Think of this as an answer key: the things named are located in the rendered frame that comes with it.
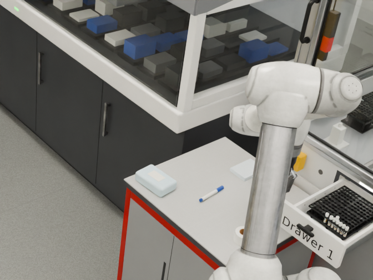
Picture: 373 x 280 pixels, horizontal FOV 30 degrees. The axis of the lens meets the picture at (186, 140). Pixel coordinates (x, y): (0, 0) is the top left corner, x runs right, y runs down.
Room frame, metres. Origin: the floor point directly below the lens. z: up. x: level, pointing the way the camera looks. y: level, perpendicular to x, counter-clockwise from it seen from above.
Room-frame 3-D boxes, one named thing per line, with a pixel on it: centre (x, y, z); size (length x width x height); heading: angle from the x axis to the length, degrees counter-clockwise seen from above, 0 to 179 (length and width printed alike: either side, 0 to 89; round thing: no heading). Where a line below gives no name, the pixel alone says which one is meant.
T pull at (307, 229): (1.90, -0.47, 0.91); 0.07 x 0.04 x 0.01; 47
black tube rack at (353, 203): (2.07, -0.62, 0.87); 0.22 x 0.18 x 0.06; 137
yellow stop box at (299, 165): (2.37, -0.45, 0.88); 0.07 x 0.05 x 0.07; 47
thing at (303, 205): (2.08, -0.63, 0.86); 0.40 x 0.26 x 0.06; 137
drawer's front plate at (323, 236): (1.92, -0.49, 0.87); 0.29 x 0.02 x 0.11; 47
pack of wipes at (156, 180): (2.21, 0.10, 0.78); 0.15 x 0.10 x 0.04; 52
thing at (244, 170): (2.40, -0.27, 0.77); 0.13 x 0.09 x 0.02; 137
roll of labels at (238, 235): (1.96, -0.26, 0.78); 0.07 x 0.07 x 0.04
